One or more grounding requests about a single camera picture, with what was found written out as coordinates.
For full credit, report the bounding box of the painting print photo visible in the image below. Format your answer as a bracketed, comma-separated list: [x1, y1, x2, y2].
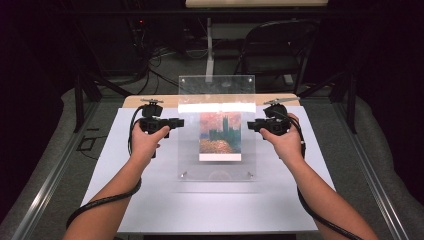
[198, 111, 243, 163]

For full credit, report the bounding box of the aluminium rail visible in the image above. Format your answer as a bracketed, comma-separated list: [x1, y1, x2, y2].
[332, 99, 412, 240]
[10, 99, 102, 240]

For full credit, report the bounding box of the black metal stand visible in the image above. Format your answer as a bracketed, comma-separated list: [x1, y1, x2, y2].
[297, 70, 359, 135]
[73, 73, 134, 134]

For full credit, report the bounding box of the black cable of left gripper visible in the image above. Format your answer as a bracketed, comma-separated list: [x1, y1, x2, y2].
[65, 104, 148, 231]

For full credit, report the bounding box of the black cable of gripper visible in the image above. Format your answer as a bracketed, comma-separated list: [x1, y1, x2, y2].
[273, 109, 365, 240]
[65, 104, 148, 231]

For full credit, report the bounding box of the wooden table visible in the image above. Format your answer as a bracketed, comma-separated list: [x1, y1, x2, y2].
[122, 93, 301, 109]

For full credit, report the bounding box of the clear acrylic photo frame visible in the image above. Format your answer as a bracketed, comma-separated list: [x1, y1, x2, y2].
[177, 74, 257, 183]

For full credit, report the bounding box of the dark equipment with red light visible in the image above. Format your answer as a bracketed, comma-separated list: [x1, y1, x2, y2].
[128, 15, 153, 51]

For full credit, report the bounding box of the white board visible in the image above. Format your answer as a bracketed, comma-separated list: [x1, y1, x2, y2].
[81, 105, 336, 235]

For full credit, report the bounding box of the person's left hand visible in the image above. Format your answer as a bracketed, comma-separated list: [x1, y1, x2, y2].
[129, 121, 172, 165]

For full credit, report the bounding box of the bundle of floor cables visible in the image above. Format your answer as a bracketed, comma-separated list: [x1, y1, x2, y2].
[131, 44, 188, 96]

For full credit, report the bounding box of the person's right hand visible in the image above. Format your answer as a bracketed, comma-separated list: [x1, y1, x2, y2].
[259, 112, 305, 165]

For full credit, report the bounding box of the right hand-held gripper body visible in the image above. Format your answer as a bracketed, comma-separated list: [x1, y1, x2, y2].
[262, 96, 301, 136]

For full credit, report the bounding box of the light desk top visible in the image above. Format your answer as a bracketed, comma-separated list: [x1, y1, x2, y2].
[185, 0, 329, 9]

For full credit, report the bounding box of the black folding chair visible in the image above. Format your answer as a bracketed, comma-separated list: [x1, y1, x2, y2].
[231, 19, 320, 95]

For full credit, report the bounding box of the white desk leg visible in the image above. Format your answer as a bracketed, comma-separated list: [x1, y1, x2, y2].
[204, 17, 216, 84]

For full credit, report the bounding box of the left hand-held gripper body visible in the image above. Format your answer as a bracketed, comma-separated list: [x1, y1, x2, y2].
[138, 97, 172, 135]

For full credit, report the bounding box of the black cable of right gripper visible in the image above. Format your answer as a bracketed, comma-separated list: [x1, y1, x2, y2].
[273, 109, 365, 240]

